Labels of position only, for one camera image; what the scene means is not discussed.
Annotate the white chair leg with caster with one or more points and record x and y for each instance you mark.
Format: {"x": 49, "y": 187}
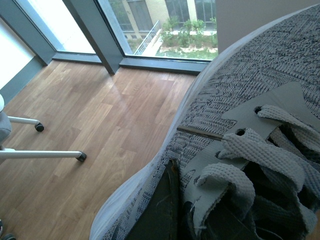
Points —
{"x": 37, "y": 124}

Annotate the grey sneaker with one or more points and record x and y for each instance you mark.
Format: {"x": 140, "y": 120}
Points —
{"x": 246, "y": 140}

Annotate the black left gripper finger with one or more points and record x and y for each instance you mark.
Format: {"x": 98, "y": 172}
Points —
{"x": 159, "y": 221}

